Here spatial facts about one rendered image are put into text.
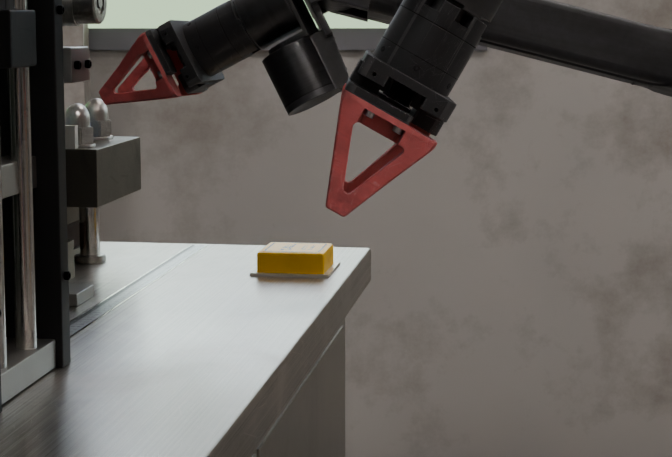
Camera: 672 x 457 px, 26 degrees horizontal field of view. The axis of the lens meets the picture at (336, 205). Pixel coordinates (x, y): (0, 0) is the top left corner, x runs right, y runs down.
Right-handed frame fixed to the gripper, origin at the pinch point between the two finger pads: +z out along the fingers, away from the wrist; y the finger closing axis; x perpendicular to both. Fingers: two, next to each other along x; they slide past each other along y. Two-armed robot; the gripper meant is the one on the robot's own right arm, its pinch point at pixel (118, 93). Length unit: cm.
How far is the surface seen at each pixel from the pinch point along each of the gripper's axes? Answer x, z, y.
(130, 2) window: 38, 42, 184
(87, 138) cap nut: -1.9, 7.0, 6.2
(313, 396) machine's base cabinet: -35.6, -3.0, 2.0
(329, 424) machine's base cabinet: -40.6, -0.3, 12.6
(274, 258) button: -21.7, -4.7, 6.9
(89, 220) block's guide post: -9.3, 12.6, 10.9
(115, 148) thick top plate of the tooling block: -3.8, 6.2, 10.4
